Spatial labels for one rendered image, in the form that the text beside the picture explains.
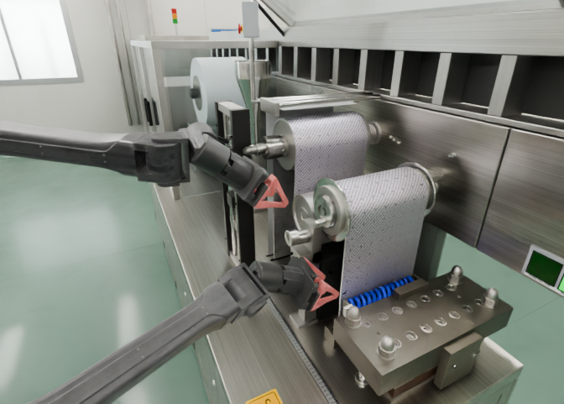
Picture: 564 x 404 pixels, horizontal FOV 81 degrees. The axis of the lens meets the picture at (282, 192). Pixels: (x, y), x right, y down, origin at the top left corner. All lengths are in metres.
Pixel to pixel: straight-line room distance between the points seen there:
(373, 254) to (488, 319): 0.29
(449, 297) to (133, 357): 0.72
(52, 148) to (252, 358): 0.62
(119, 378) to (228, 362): 0.43
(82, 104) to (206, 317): 5.71
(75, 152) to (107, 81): 5.47
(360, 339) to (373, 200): 0.30
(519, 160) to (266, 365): 0.72
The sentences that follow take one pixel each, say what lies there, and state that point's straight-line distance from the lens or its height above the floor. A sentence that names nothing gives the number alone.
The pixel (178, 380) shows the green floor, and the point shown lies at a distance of 2.05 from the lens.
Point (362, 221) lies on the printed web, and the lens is 0.76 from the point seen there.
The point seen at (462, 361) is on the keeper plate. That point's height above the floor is 0.97.
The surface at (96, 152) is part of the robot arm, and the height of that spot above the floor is 1.44.
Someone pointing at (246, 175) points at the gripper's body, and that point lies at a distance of 0.60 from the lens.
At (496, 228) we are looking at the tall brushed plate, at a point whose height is 1.22.
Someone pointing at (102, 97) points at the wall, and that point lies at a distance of 6.12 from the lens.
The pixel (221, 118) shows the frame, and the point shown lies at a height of 1.39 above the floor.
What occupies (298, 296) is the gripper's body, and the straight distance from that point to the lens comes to 0.72.
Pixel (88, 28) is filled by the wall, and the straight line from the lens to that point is 6.06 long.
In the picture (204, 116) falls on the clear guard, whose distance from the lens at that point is 1.60.
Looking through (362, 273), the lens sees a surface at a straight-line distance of 0.85.
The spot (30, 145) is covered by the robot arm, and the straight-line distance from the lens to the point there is 0.68.
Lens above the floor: 1.61
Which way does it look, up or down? 25 degrees down
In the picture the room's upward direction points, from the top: straight up
